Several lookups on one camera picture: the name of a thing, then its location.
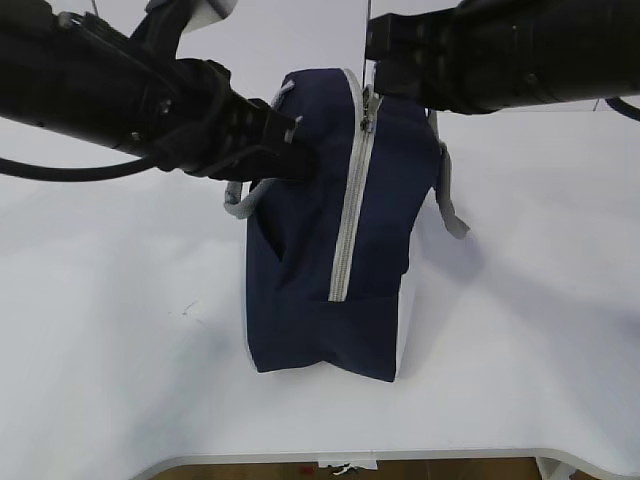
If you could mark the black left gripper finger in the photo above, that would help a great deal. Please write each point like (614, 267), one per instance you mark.
(295, 162)

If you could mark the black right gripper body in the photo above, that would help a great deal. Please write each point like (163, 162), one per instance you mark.
(413, 56)

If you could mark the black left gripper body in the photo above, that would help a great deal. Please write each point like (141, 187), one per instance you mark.
(227, 126)

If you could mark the navy blue lunch bag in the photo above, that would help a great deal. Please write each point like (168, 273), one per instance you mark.
(328, 274)

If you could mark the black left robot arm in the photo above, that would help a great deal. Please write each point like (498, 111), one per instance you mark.
(75, 75)

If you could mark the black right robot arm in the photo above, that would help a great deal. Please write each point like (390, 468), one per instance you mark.
(481, 57)

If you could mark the white tape piece under table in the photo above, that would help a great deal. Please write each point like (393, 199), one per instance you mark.
(341, 464)

